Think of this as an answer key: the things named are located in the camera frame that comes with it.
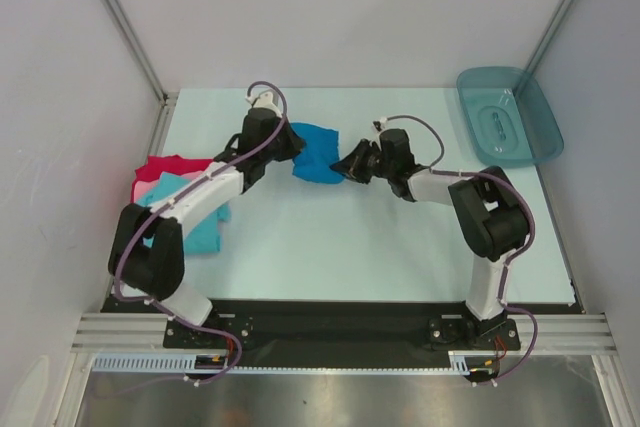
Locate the blue t shirt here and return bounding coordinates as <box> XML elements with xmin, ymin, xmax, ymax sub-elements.
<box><xmin>291</xmin><ymin>122</ymin><xmax>345</xmax><ymax>185</ymax></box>

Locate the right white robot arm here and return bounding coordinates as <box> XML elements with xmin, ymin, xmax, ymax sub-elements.
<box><xmin>331</xmin><ymin>129</ymin><xmax>535</xmax><ymax>348</ymax></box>

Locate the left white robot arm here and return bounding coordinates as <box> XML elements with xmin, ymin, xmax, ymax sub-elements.
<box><xmin>108</xmin><ymin>107</ymin><xmax>306</xmax><ymax>347</ymax></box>

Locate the teal transparent plastic bin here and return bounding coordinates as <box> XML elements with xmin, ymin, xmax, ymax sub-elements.
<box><xmin>456</xmin><ymin>66</ymin><xmax>564</xmax><ymax>168</ymax></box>

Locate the folded cyan t shirt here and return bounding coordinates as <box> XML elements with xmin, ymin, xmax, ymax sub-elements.
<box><xmin>134</xmin><ymin>171</ymin><xmax>234</xmax><ymax>254</ymax></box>

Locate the folded red t shirt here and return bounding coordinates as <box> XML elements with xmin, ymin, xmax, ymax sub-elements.
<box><xmin>130</xmin><ymin>155</ymin><xmax>212</xmax><ymax>203</ymax></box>

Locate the folded pink t shirt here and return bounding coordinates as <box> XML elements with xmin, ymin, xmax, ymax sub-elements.
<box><xmin>132</xmin><ymin>179</ymin><xmax>165</xmax><ymax>207</ymax></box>

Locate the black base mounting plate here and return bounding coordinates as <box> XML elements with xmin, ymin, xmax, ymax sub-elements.
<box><xmin>102</xmin><ymin>296</ymin><xmax>521</xmax><ymax>369</ymax></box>

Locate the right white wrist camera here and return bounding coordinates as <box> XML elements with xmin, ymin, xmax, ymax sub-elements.
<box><xmin>372</xmin><ymin>117</ymin><xmax>389</xmax><ymax>134</ymax></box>

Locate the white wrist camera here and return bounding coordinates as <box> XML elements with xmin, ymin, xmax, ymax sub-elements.
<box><xmin>245</xmin><ymin>89</ymin><xmax>282</xmax><ymax>116</ymax></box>
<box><xmin>372</xmin><ymin>117</ymin><xmax>389</xmax><ymax>134</ymax></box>

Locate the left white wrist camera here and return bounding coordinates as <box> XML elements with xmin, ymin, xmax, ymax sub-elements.
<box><xmin>245</xmin><ymin>89</ymin><xmax>282</xmax><ymax>116</ymax></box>

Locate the left aluminium corner post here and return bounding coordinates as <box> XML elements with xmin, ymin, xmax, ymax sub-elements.
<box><xmin>100</xmin><ymin>0</ymin><xmax>174</xmax><ymax>105</ymax></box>

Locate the aluminium corner post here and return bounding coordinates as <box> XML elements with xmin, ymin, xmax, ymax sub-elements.
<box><xmin>100</xmin><ymin>0</ymin><xmax>174</xmax><ymax>105</ymax></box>
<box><xmin>524</xmin><ymin>0</ymin><xmax>578</xmax><ymax>76</ymax></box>

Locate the right light cable duct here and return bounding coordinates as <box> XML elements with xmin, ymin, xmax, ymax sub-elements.
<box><xmin>448</xmin><ymin>351</ymin><xmax>500</xmax><ymax>375</ymax></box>

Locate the aluminium front frame rail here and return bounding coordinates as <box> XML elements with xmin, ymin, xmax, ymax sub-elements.
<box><xmin>71</xmin><ymin>313</ymin><xmax>617</xmax><ymax>356</ymax></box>

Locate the light blue cable duct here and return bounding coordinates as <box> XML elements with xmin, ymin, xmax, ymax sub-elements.
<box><xmin>93</xmin><ymin>353</ymin><xmax>196</xmax><ymax>373</ymax></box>

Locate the right aluminium corner post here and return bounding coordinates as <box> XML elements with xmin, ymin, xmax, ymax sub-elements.
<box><xmin>524</xmin><ymin>0</ymin><xmax>578</xmax><ymax>76</ymax></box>

